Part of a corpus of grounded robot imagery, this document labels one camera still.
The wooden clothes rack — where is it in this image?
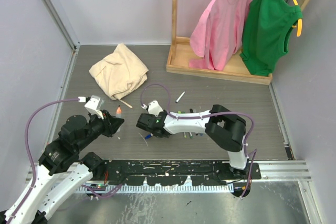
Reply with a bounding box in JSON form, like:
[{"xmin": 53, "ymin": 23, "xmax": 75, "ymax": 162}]
[{"xmin": 166, "ymin": 0, "xmax": 310, "ymax": 85}]

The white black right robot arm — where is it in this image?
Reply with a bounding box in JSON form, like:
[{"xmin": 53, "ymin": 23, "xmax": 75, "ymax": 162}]
[{"xmin": 136, "ymin": 104, "xmax": 254, "ymax": 179}]

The grey highlighter orange tip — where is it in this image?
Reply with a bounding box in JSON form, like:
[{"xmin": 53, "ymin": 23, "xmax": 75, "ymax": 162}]
[{"xmin": 116, "ymin": 106, "xmax": 122, "ymax": 133}]

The beige cloth bag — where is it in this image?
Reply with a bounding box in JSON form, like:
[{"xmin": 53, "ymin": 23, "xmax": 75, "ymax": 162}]
[{"xmin": 89, "ymin": 43, "xmax": 149, "ymax": 108}]

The small blue pen cap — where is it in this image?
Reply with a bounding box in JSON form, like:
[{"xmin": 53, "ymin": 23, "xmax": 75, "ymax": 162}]
[{"xmin": 144, "ymin": 134, "xmax": 153, "ymax": 140}]

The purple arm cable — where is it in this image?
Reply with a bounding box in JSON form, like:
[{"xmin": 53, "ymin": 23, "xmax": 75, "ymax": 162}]
[
  {"xmin": 0, "ymin": 98, "xmax": 87, "ymax": 222},
  {"xmin": 140, "ymin": 84, "xmax": 258, "ymax": 198}
]

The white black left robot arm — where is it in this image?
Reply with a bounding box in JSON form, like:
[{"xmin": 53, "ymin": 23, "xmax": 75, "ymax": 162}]
[{"xmin": 1, "ymin": 110, "xmax": 124, "ymax": 223}]

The green tank top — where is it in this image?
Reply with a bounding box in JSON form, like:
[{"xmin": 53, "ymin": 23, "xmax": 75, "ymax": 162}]
[{"xmin": 240, "ymin": 0, "xmax": 303, "ymax": 77}]

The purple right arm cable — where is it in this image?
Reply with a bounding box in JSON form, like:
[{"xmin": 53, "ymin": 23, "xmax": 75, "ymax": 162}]
[{"xmin": 140, "ymin": 84, "xmax": 258, "ymax": 198}]

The white marker blue end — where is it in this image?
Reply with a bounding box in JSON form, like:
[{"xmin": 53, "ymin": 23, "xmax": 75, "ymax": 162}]
[{"xmin": 175, "ymin": 91, "xmax": 185, "ymax": 103}]

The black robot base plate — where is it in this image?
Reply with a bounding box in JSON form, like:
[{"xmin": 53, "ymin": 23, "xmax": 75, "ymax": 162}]
[{"xmin": 93, "ymin": 160, "xmax": 261, "ymax": 186}]

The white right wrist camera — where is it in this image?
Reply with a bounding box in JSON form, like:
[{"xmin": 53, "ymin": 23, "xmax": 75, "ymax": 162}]
[{"xmin": 141, "ymin": 100, "xmax": 163, "ymax": 116}]

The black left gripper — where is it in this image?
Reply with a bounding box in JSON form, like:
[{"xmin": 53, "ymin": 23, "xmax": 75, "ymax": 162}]
[{"xmin": 76, "ymin": 108, "xmax": 124, "ymax": 151}]

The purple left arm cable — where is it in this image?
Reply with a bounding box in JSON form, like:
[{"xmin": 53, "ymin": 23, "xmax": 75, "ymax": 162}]
[{"xmin": 0, "ymin": 98, "xmax": 87, "ymax": 222}]

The pink t-shirt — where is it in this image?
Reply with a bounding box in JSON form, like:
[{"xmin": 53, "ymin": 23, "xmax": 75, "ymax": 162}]
[{"xmin": 188, "ymin": 0, "xmax": 252, "ymax": 71}]

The aluminium frame rail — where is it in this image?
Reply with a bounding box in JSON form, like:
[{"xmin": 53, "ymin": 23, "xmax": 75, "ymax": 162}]
[{"xmin": 25, "ymin": 0, "xmax": 81, "ymax": 51}]

